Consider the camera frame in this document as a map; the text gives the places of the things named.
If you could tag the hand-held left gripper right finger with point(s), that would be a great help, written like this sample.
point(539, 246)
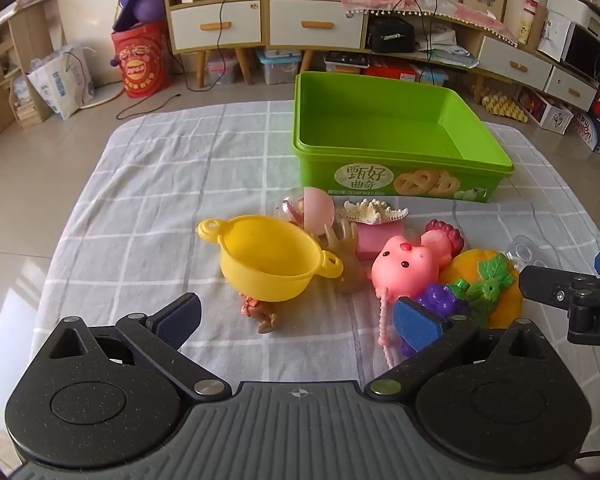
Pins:
point(417, 327)

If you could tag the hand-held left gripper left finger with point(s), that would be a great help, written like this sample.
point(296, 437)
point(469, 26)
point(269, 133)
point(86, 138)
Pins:
point(177, 317)

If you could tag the orange toy pumpkin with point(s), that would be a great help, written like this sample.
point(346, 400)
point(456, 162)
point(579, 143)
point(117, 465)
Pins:
point(465, 265)

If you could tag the translucent beige toy hand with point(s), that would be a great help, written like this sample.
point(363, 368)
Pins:
point(347, 265)

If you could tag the green plastic box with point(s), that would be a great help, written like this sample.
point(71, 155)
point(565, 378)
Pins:
point(380, 130)

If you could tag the purple toy grapes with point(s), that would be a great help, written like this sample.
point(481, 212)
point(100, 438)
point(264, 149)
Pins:
point(437, 300)

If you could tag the small brown figurine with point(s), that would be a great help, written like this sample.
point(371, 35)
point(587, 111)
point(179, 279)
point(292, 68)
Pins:
point(262, 315)

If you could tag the pink rectangular block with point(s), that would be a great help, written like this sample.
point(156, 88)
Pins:
point(375, 240)

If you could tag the yellow toy pot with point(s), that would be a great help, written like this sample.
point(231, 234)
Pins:
point(265, 255)

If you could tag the white starfish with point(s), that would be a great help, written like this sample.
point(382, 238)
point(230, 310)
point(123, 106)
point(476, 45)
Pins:
point(375, 211)

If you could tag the grey checkered cloth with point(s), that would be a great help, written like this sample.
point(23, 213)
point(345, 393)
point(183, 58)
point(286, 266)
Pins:
point(155, 185)

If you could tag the pink clear capsule ball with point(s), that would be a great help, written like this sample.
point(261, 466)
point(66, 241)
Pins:
point(320, 210)

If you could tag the white console drawer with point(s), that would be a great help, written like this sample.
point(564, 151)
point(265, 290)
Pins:
point(517, 62)
point(572, 89)

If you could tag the yellow egg tray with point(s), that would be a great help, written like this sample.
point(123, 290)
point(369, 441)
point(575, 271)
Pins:
point(500, 105)

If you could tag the small blue lid bin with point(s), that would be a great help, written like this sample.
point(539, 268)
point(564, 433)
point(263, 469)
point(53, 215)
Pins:
point(434, 76)

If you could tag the light blue folded cloth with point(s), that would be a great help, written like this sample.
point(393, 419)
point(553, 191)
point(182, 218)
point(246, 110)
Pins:
point(450, 50)

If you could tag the red printed bucket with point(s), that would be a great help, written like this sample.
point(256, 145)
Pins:
point(140, 62)

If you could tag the red shoe box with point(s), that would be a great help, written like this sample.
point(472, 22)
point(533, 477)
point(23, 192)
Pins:
point(395, 69)

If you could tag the white paper bag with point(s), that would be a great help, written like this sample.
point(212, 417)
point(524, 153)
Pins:
point(60, 82)

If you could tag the wooden low console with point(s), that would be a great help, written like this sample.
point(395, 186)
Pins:
point(460, 30)

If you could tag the blue lid storage bin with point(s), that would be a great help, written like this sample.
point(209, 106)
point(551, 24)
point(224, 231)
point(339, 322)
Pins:
point(277, 67)

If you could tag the black bag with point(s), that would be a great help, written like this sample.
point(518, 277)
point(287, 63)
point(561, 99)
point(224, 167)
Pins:
point(390, 35)

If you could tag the white cabinet drawer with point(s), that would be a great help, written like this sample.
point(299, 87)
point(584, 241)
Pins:
point(215, 25)
point(315, 22)

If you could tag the wooden storage cabinet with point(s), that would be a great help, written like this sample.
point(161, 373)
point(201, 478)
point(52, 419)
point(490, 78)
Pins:
point(265, 20)

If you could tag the purple ball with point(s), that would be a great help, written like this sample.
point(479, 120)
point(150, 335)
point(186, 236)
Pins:
point(150, 7)

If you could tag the wooden desk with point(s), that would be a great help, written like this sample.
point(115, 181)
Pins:
point(20, 30)

